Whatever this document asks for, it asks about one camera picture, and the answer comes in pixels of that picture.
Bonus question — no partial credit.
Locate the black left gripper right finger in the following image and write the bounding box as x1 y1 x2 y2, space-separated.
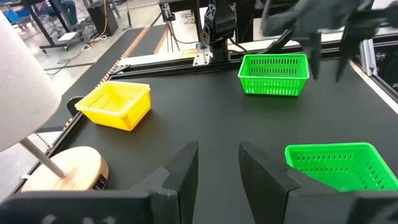
238 141 398 224

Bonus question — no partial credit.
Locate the black tripod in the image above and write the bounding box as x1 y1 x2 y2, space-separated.
159 0 182 53

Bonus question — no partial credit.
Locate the black wheeled cart frame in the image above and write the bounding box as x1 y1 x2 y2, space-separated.
21 0 86 54

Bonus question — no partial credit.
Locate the green plastic slotted basket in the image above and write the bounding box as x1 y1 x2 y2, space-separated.
237 53 311 97
284 142 398 193

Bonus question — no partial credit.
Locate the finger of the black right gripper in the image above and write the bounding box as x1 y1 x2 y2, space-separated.
302 30 323 81
335 27 363 83

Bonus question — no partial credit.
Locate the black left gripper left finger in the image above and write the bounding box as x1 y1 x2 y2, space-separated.
0 140 199 224

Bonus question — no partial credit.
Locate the black floor mat striped edge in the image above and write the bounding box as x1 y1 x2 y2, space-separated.
96 24 170 90

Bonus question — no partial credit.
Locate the black floor box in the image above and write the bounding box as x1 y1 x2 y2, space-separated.
86 0 119 37

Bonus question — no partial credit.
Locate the orange extension cable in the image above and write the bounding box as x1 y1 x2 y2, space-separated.
98 0 109 37

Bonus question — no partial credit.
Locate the person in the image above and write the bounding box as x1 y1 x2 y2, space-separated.
58 0 79 28

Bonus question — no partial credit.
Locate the yellow plastic slotted basket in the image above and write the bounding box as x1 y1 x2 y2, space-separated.
75 81 152 132

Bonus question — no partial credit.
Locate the blue chair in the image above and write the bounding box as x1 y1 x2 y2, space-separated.
2 7 34 30

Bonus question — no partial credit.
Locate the black floor cable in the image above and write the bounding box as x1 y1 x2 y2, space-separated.
43 43 97 77

